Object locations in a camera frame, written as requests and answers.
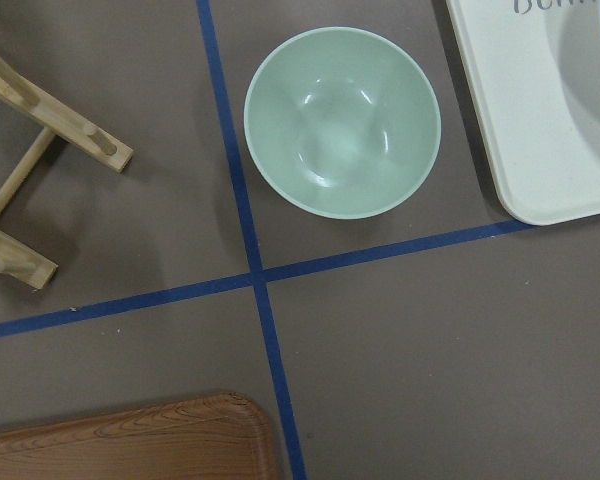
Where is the wooden cup rack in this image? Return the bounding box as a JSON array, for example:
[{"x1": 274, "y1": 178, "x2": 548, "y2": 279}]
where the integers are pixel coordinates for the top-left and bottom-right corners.
[{"x1": 0, "y1": 56, "x2": 133, "y2": 289}]

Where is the brown wooden tray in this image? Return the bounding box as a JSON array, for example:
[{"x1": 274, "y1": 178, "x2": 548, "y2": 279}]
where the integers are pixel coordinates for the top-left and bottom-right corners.
[{"x1": 0, "y1": 393, "x2": 281, "y2": 479}]

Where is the green bowl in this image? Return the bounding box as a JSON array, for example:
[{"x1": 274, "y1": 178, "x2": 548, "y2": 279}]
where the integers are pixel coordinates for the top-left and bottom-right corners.
[{"x1": 243, "y1": 27, "x2": 441, "y2": 220}]

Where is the cream bear tray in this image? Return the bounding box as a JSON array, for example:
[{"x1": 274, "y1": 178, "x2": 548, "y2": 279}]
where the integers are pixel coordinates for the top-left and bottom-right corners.
[{"x1": 448, "y1": 1, "x2": 600, "y2": 225}]

